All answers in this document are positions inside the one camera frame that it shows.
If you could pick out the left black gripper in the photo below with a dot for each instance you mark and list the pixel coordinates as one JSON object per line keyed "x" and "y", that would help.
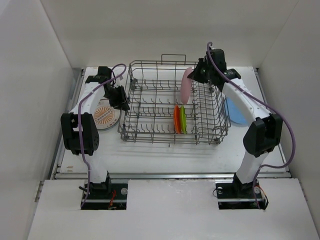
{"x": 121, "y": 103}

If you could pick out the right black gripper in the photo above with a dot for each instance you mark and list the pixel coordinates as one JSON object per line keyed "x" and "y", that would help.
{"x": 196, "y": 75}

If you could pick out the pink plate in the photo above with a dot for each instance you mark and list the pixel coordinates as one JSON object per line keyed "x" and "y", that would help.
{"x": 186, "y": 85}

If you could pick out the white plate floral pattern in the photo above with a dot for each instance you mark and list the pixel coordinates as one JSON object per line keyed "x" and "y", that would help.
{"x": 105, "y": 116}

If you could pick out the grey wire dish rack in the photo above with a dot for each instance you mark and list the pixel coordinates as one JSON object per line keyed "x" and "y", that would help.
{"x": 153, "y": 89}

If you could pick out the blue plate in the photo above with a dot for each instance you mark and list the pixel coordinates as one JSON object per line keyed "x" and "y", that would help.
{"x": 234, "y": 113}

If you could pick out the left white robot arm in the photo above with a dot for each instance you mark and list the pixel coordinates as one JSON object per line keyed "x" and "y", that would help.
{"x": 79, "y": 130}

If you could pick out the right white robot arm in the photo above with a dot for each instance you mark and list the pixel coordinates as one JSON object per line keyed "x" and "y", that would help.
{"x": 264, "y": 127}

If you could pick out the green plate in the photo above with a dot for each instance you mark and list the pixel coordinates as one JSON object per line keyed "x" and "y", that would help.
{"x": 183, "y": 119}

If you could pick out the orange plate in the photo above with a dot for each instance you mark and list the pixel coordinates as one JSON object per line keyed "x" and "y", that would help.
{"x": 176, "y": 119}

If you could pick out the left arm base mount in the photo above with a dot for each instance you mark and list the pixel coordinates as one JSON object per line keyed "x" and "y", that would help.
{"x": 107, "y": 195}

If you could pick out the front aluminium rail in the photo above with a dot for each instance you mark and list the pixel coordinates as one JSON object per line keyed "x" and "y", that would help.
{"x": 153, "y": 176}

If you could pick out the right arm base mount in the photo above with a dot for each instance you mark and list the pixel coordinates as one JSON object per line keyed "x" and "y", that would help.
{"x": 228, "y": 198}

